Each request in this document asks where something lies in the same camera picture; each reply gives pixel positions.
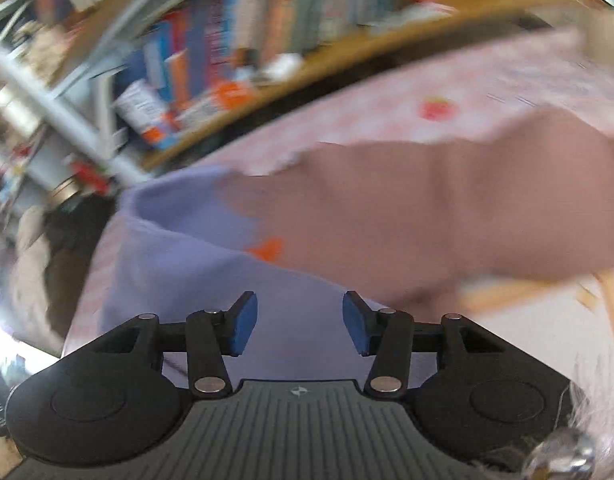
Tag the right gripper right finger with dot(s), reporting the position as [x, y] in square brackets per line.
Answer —
[385, 334]

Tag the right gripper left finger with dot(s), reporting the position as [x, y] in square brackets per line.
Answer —
[212, 335]

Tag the white shelf frame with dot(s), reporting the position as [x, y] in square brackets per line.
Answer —
[97, 47]

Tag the row of leaning books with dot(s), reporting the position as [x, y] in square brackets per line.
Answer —
[199, 44]

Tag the tall white orange box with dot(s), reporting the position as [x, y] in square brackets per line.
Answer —
[148, 114]

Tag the orange white medicine box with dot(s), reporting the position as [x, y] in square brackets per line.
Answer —
[221, 99]

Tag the white charger block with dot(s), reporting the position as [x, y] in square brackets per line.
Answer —
[282, 68]

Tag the purple and pink sweater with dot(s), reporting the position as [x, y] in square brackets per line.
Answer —
[401, 223]

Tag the pink checkered table mat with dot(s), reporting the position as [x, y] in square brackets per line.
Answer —
[437, 110]

